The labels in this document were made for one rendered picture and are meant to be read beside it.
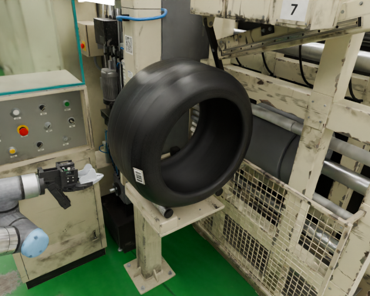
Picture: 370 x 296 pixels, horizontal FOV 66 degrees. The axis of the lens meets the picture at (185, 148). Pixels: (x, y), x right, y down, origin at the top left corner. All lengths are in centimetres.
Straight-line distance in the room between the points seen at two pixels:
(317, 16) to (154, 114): 56
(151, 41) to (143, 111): 44
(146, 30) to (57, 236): 135
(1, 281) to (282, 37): 219
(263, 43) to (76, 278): 184
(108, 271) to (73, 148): 92
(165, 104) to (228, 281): 151
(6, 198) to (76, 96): 83
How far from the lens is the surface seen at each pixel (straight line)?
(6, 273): 244
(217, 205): 145
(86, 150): 175
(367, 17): 105
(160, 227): 126
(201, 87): 100
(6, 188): 99
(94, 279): 221
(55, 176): 101
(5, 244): 91
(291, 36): 117
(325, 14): 102
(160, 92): 97
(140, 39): 130
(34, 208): 186
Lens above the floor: 173
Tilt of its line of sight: 29 degrees down
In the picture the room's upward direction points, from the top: 3 degrees clockwise
